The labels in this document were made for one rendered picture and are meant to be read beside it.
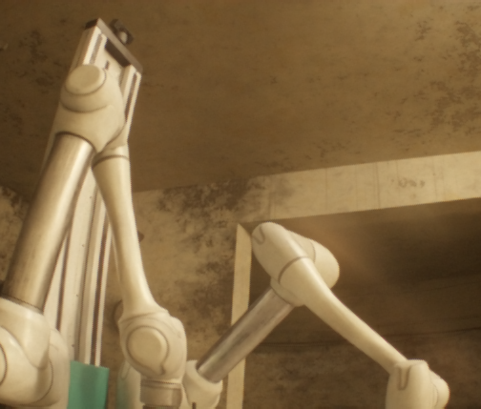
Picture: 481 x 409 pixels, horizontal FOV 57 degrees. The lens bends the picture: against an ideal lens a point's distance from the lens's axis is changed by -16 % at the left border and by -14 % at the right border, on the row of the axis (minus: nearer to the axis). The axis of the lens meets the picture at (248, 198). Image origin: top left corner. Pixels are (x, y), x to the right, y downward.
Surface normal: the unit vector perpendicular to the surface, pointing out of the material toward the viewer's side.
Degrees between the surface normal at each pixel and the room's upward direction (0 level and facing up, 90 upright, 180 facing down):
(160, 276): 90
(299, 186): 90
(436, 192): 90
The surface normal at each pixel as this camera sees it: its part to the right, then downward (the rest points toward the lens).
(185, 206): -0.37, -0.38
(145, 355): 0.12, -0.32
